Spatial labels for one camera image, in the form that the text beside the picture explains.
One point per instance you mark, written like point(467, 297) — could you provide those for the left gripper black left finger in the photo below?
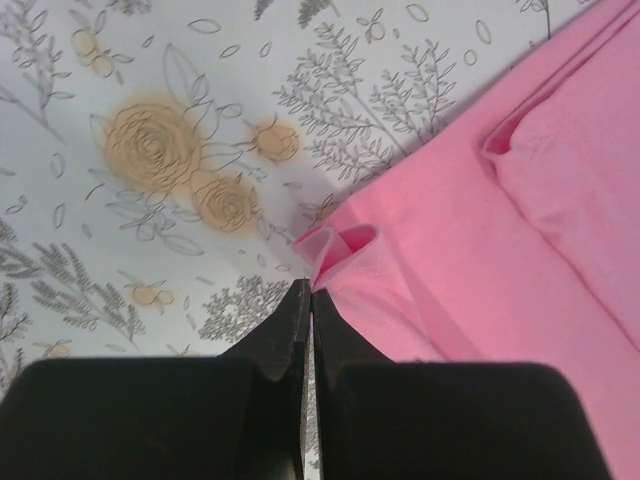
point(237, 415)

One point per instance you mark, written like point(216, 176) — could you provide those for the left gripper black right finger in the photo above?
point(379, 419)

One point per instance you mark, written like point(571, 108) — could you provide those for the pink t shirt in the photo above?
point(432, 261)

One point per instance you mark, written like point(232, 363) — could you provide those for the floral patterned table mat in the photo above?
point(160, 159)

